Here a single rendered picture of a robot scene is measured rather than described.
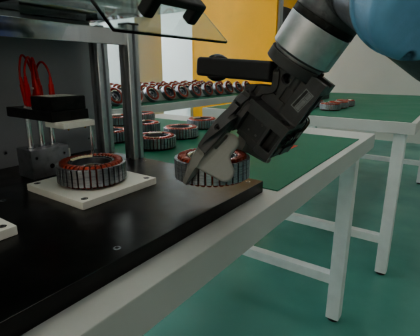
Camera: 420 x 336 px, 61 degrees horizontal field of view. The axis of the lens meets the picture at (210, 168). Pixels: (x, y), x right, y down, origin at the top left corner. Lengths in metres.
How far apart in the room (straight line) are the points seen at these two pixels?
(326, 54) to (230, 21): 3.86
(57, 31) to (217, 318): 1.21
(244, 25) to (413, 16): 3.89
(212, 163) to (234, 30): 3.80
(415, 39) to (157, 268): 0.32
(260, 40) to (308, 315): 3.05
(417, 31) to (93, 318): 0.35
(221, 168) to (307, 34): 0.18
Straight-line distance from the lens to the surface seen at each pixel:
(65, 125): 0.62
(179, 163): 0.50
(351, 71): 5.60
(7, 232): 0.49
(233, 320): 1.54
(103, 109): 0.87
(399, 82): 5.49
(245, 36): 4.15
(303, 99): 0.43
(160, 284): 0.40
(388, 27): 0.30
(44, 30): 0.69
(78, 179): 0.58
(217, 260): 0.48
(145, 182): 0.61
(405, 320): 1.72
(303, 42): 0.41
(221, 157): 0.45
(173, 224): 0.47
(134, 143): 0.80
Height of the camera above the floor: 0.96
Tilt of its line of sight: 16 degrees down
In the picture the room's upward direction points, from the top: straight up
